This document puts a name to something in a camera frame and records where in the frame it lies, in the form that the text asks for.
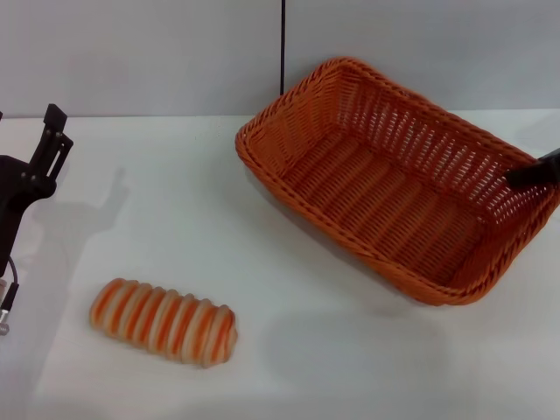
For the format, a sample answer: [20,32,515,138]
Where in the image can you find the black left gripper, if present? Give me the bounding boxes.
[0,103,74,277]

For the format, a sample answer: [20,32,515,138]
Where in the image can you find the orange woven plastic basket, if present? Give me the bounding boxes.
[234,55,557,307]

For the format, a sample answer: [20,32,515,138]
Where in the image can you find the orange striped bread loaf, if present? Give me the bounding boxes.
[88,276,240,367]

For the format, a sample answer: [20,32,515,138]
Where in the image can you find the black cable with metal plug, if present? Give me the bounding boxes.
[0,256,21,337]

